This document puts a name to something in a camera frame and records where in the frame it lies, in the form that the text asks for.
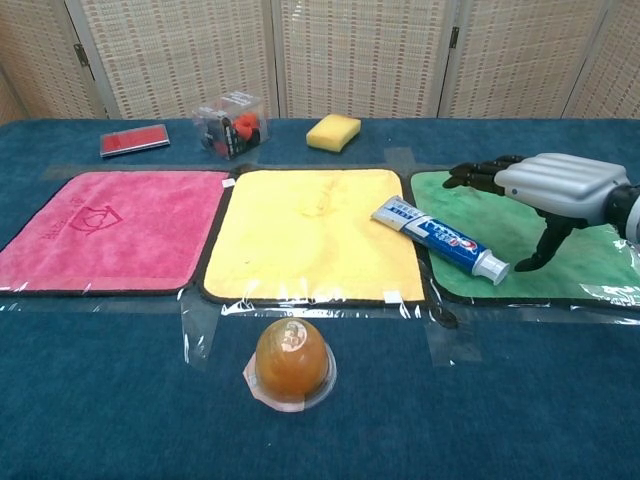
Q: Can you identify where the woven folding screen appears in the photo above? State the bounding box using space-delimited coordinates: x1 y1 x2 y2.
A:
0 0 640 126

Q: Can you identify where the yellow cloth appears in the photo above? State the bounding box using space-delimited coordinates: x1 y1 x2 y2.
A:
200 168 427 304

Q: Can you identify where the pink cloth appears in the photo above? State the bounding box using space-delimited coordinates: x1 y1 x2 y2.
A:
0 170 231 297

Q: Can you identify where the red case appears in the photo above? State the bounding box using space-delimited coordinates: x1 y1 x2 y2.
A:
99 123 172 159

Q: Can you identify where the blue white toothpaste tube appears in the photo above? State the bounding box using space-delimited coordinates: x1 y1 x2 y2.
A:
370 194 511 286

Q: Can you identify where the clear plastic box with clips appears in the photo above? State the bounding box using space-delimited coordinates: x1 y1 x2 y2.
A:
192 91 269 161

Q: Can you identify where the orange jelly cup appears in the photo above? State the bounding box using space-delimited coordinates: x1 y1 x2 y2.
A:
242 317 338 413

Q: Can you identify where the green cloth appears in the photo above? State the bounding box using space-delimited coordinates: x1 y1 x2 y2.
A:
409 169 640 307

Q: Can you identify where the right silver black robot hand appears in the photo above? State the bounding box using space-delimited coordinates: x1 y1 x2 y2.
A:
442 152 630 273

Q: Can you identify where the yellow sponge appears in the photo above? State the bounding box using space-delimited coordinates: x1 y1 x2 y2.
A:
305 113 363 153

